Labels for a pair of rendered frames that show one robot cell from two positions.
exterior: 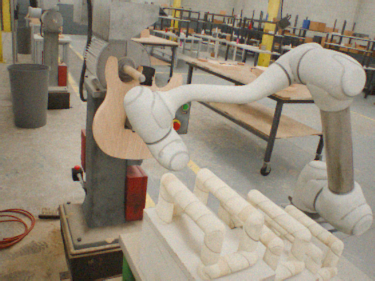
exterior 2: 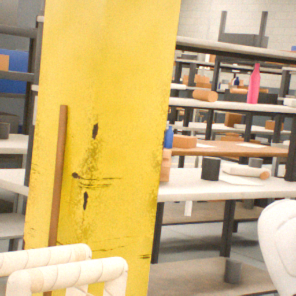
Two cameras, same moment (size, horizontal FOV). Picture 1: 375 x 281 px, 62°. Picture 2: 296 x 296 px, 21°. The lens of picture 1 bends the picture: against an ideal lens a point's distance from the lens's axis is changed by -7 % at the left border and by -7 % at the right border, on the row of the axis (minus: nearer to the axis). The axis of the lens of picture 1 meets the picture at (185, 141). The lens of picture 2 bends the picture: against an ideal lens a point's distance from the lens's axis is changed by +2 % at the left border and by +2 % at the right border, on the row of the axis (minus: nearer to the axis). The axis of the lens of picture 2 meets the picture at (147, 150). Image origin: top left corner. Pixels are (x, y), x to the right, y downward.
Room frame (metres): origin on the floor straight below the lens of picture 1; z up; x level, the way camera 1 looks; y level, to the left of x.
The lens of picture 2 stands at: (0.38, -1.13, 1.48)
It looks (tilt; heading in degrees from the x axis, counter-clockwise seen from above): 6 degrees down; 77
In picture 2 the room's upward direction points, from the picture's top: 7 degrees clockwise
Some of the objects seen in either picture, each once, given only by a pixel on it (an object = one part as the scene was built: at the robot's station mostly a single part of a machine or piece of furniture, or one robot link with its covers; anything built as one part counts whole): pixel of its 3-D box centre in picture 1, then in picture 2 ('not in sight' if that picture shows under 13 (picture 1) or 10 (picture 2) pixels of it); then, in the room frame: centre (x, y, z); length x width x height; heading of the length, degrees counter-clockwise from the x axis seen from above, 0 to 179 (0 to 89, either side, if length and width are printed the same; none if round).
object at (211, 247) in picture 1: (210, 253); not in sight; (0.43, -0.07, 1.15); 0.03 x 0.03 x 0.09
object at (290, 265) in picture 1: (284, 270); not in sight; (0.53, -0.24, 1.04); 0.11 x 0.03 x 0.03; 123
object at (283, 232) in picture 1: (290, 234); not in sight; (0.67, -0.29, 1.04); 0.20 x 0.03 x 0.03; 32
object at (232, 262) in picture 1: (231, 263); not in sight; (0.44, -0.11, 1.12); 0.11 x 0.03 x 0.03; 123
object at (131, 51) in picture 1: (116, 61); not in sight; (1.60, 0.39, 1.25); 0.41 x 0.27 x 0.26; 29
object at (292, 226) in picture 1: (276, 214); not in sight; (0.63, -0.23, 1.12); 0.20 x 0.03 x 0.03; 32
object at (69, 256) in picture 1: (104, 237); not in sight; (1.66, 0.43, 0.12); 0.61 x 0.51 x 0.25; 119
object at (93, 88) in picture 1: (109, 85); not in sight; (1.66, 0.43, 1.11); 0.36 x 0.24 x 0.04; 29
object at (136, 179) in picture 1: (130, 184); not in sight; (1.74, 0.29, 0.49); 0.25 x 0.12 x 0.37; 29
